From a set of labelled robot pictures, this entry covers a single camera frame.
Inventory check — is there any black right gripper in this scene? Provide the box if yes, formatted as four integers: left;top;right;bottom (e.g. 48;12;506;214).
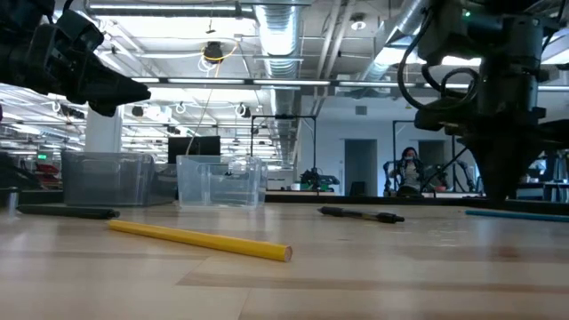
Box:
417;11;569;205

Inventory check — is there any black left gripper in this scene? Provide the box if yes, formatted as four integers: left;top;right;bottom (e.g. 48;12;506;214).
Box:
0;21;152;114

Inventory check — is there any thick black marker pen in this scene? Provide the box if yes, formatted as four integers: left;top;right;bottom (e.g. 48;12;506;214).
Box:
16;203;121;220

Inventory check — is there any slim black ballpoint pen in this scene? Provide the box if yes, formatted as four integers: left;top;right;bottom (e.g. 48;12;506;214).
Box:
317;205;406;225

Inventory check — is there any yellow pencil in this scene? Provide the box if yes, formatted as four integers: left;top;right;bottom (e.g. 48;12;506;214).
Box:
107;219;293;263

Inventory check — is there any white building column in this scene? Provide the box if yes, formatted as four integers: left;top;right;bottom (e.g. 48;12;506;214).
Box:
84;102;124;155

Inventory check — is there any red storage bin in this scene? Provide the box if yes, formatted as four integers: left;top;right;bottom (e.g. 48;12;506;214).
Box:
35;163;61;185

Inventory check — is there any seated person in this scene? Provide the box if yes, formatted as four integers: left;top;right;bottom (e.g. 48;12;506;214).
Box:
387;146;429;197

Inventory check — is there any black background monitor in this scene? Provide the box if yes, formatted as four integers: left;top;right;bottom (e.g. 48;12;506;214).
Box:
167;135;222;165

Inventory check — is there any clear plastic bin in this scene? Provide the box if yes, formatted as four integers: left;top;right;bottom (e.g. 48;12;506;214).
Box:
176;154;269;210

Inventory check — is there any grey door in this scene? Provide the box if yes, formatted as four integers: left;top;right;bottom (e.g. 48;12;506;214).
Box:
344;139;380;197

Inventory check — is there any dark green background machine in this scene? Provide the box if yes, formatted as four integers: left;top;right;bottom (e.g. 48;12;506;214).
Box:
299;168;341;194

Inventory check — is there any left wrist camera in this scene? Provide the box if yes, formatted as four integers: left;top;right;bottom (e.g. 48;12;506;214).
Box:
56;8;106;52

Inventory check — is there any black background station frame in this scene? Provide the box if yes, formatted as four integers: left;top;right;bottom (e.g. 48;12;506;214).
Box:
250;114;318;190
391;118;457;195

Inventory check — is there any black ceiling cable reel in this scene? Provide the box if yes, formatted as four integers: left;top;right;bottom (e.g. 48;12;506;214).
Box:
203;40;225;65

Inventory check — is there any black aluminium table frame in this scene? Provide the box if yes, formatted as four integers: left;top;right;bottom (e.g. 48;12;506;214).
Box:
0;188;569;218

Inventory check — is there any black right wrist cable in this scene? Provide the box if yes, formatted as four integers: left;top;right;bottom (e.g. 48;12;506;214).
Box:
397;7;482;113

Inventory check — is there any silver ventilation duct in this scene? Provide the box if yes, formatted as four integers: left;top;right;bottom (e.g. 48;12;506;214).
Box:
252;3;305;92
355;0;430;90

